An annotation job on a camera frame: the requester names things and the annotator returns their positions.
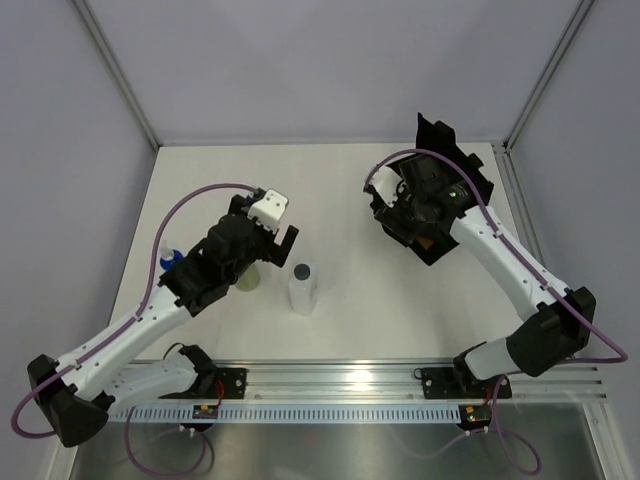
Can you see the aluminium corner post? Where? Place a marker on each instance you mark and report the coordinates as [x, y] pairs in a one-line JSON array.
[[108, 57], [559, 52]]

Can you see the white bottle grey cap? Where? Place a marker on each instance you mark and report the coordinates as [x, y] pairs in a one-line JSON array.
[[303, 286]]

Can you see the right aluminium corner post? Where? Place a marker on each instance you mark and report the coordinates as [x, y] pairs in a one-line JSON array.
[[559, 52]]

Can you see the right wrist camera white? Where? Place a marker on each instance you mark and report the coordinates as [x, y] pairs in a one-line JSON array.
[[384, 183]]

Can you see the green frosted bottle beige cap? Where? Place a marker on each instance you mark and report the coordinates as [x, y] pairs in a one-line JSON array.
[[249, 280]]

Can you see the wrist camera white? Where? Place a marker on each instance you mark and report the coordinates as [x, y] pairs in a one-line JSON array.
[[267, 210], [384, 183]]

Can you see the white slotted cable duct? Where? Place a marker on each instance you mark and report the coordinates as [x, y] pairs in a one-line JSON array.
[[292, 414]]

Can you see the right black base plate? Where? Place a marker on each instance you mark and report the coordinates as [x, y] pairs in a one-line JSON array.
[[441, 383]]

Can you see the orange spray bottle blue top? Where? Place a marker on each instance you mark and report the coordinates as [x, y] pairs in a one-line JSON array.
[[168, 256]]

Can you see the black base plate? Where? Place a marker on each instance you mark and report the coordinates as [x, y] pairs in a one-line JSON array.
[[441, 383], [229, 381]]

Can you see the left aluminium corner post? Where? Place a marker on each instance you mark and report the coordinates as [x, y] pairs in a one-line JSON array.
[[108, 57]]

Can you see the black canvas bag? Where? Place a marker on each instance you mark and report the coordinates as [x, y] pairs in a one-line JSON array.
[[440, 150]]

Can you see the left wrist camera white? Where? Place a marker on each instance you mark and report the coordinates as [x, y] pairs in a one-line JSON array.
[[267, 210]]

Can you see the aluminium mounting rail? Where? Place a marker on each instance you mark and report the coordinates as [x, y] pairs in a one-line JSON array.
[[396, 382]]

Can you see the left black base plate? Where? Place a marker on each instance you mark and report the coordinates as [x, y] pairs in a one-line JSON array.
[[229, 381]]

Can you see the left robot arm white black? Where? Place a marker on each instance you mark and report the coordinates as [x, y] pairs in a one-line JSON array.
[[81, 390]]

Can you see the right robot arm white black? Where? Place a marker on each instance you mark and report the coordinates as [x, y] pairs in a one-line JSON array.
[[556, 319]]

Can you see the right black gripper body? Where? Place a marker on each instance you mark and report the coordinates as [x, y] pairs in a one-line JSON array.
[[405, 210]]

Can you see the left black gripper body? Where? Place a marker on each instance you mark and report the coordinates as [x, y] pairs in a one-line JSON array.
[[261, 245]]

